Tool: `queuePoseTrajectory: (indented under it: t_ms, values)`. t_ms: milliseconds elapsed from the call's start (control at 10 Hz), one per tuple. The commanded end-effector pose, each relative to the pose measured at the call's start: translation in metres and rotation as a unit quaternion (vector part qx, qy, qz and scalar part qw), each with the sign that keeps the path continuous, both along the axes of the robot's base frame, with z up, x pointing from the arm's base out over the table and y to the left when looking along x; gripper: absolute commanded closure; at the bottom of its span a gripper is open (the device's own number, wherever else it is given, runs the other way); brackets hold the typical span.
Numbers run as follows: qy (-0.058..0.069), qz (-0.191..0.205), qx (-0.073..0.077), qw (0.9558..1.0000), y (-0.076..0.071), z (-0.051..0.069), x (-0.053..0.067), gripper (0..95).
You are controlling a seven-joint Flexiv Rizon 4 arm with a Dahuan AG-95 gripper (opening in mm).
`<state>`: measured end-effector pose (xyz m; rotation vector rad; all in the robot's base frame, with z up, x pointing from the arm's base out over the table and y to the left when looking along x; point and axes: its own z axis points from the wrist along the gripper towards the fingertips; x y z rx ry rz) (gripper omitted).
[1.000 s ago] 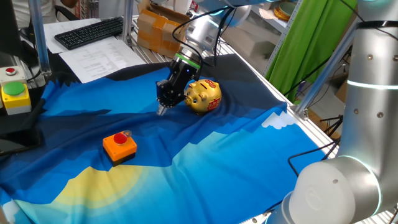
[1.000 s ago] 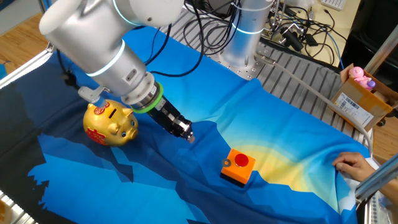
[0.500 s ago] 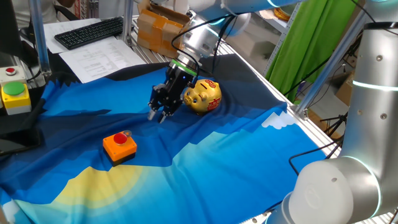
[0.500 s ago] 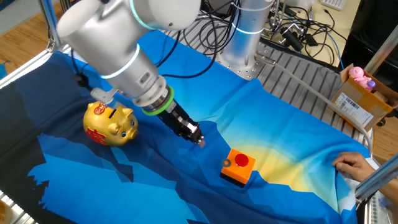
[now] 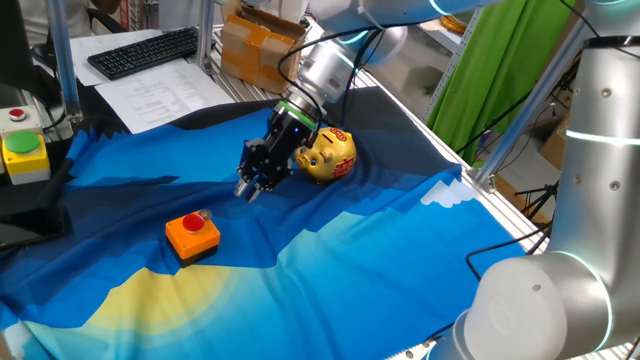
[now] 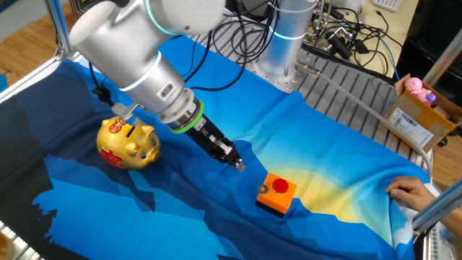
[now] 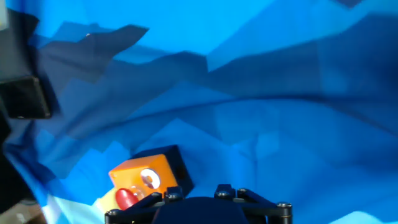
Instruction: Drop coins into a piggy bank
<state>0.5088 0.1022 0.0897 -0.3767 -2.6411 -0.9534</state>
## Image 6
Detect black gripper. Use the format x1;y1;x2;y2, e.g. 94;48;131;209
185;114;246;173

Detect blue printed cloth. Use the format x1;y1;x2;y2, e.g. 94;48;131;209
0;34;435;260

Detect person's bare forearm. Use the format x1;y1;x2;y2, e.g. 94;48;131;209
428;200;462;241

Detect gold piggy bank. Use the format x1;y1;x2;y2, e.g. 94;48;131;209
95;116;162;171

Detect person's bare hand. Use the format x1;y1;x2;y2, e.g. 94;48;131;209
385;175;436;212

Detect orange box with red button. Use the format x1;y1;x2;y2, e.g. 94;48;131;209
254;171;298;219

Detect cardboard box with shipping label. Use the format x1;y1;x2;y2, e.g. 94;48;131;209
381;73;462;155

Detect beige desk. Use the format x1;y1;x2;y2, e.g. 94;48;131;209
306;0;420;79

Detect pink plastic toy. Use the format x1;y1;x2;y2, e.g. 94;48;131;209
404;76;437;106

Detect striped aluminium profile rack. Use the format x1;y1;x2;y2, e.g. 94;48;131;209
69;0;121;20

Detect white keyboard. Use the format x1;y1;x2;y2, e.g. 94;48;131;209
371;0;404;14

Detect black office chair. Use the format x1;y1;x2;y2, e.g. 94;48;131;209
394;0;462;108

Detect cardboard box with brown tape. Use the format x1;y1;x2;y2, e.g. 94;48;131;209
0;230;16;260

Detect green wrist flange ring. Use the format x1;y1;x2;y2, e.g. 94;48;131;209
168;100;206;136

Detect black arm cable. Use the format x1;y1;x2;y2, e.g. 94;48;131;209
179;31;247;92

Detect black cable bundle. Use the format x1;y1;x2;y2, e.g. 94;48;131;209
209;0;281;66

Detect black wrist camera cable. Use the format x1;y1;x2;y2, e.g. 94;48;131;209
87;61;113;106

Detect blue cable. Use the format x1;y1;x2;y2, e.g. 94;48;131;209
374;33;402;82

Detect aluminium frame post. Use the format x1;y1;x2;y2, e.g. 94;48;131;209
411;178;462;236
43;0;75;61
421;27;462;88

